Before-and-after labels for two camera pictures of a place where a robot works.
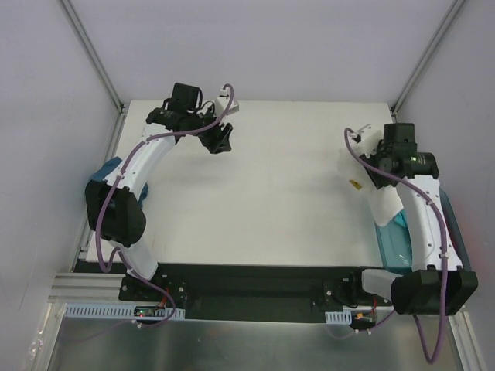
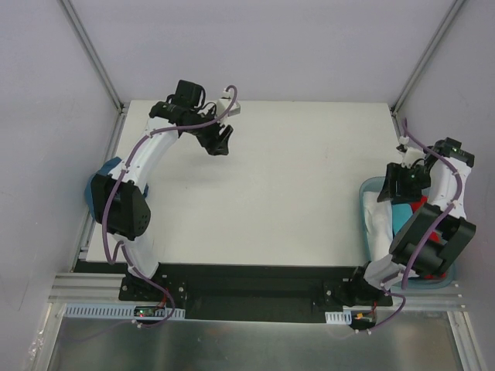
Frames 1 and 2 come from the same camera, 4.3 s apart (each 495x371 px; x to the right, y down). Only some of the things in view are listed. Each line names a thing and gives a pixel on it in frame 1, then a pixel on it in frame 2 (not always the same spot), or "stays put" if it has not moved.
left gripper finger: [213, 144] stays put
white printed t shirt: [387, 201] -> [380, 226]
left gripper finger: [226, 146] stays put
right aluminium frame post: [451, 13] stays put
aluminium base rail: [87, 287] stays put
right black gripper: [373, 175] -> [399, 178]
